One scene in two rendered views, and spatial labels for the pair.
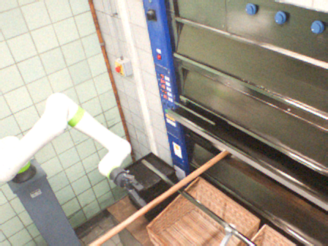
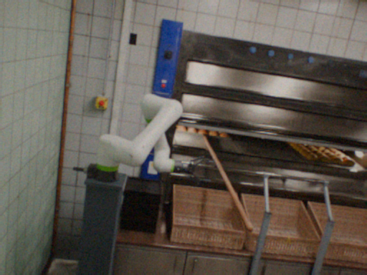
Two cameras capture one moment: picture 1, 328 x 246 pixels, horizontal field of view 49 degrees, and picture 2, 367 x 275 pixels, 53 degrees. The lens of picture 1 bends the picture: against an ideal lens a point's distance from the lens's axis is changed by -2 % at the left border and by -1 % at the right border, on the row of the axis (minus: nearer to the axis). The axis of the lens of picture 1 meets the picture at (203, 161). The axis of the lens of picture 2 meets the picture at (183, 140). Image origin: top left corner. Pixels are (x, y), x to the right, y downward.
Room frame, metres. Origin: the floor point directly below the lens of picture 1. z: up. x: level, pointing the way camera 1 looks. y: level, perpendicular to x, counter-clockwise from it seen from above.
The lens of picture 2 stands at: (0.22, 2.49, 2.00)
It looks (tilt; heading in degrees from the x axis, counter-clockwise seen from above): 15 degrees down; 302
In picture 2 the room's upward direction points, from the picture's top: 10 degrees clockwise
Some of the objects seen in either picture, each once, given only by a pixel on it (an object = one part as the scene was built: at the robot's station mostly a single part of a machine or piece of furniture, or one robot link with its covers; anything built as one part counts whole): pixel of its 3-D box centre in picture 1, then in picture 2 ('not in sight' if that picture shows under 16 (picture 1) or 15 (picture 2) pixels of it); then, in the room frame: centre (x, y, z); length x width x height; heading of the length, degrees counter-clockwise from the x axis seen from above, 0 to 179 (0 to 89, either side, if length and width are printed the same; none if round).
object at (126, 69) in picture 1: (123, 66); (102, 102); (2.29, 0.46, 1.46); 0.10 x 0.07 x 0.10; 39
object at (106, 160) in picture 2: (12, 155); (111, 152); (1.58, 1.05, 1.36); 0.16 x 0.13 x 0.19; 6
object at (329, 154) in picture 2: not in sight; (319, 151); (0.96, -1.21, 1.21); 0.61 x 0.48 x 0.06; 129
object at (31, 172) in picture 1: (18, 165); (97, 170); (1.64, 1.08, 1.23); 0.26 x 0.15 x 0.06; 36
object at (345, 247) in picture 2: not in sight; (345, 231); (0.48, -0.69, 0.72); 0.56 x 0.49 x 0.28; 37
